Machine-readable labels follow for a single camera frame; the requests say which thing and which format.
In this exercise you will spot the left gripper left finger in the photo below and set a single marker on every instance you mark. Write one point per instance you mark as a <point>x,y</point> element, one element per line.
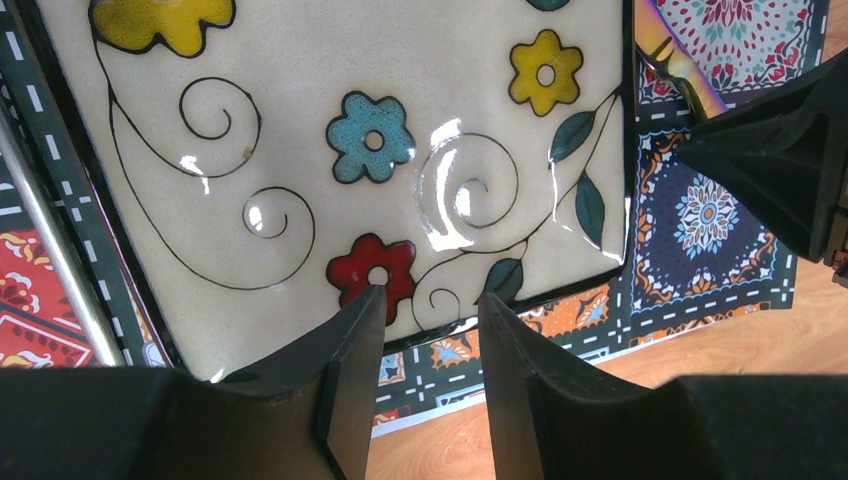
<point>303,412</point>

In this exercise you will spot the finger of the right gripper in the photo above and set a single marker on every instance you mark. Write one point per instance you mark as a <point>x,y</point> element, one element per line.
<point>783,156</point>

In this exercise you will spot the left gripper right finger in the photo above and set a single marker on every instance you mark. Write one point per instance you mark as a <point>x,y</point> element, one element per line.
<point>553,415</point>

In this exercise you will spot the square floral plate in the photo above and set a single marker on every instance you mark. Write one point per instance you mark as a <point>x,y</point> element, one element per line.
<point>267,161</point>

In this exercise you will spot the silver fork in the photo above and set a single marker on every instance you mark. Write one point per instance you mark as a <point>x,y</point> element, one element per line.
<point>64,259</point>

